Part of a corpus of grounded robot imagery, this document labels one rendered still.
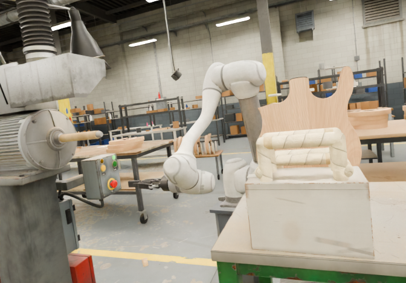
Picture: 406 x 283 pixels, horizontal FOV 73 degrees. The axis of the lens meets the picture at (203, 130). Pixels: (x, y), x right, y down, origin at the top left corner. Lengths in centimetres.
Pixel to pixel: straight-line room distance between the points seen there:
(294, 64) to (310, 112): 1092
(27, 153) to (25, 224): 33
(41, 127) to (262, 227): 91
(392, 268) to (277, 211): 25
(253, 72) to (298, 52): 1067
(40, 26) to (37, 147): 44
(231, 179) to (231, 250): 90
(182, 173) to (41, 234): 71
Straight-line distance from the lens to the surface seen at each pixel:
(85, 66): 104
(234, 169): 161
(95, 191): 147
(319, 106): 102
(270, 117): 103
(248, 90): 135
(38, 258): 148
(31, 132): 122
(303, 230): 72
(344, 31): 1219
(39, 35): 116
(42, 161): 124
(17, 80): 116
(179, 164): 105
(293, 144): 67
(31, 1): 120
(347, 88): 102
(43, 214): 145
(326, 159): 84
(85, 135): 115
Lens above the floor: 130
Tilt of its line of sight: 4 degrees down
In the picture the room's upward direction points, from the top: 7 degrees counter-clockwise
